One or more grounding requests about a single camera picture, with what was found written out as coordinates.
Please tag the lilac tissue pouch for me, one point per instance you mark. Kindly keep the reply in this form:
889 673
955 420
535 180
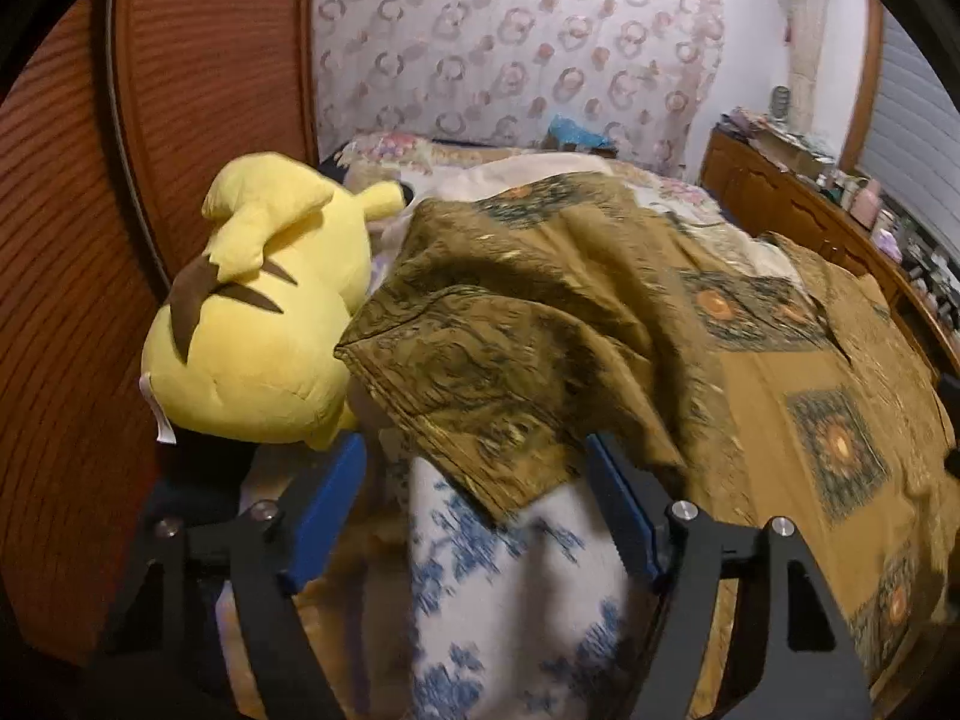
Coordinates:
885 242

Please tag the tied beige window curtain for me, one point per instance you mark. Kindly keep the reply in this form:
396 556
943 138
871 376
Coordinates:
806 23

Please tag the pink bottle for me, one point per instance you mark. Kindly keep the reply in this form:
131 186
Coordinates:
866 205

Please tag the floral bed quilt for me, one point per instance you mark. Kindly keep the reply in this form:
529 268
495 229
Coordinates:
431 170

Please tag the yellow plush toy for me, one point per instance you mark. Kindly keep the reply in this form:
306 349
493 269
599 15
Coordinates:
243 348

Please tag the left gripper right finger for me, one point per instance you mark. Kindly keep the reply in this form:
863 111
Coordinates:
791 653

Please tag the blue item on box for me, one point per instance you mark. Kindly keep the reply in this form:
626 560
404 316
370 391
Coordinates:
563 134

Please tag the pink pillow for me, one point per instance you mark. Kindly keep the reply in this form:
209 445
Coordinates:
469 184

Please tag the wooden sideboard cabinet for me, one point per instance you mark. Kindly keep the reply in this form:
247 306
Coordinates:
763 199

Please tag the cardboard box on cabinet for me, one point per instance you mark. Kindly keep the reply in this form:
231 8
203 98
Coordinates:
787 154

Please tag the brown gold patterned garment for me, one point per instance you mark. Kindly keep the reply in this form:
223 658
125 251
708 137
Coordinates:
511 328

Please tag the grey window blind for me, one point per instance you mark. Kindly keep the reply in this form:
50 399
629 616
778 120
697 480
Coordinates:
912 145

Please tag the blue white floral sheet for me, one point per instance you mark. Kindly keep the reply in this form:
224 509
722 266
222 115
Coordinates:
429 611

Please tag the pink circle patterned curtain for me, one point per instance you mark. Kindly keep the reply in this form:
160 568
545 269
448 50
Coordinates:
499 71

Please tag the small white round fan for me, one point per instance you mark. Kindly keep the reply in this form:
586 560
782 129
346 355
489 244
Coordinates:
780 101

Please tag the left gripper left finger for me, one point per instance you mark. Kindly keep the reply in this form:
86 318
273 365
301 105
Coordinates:
195 539

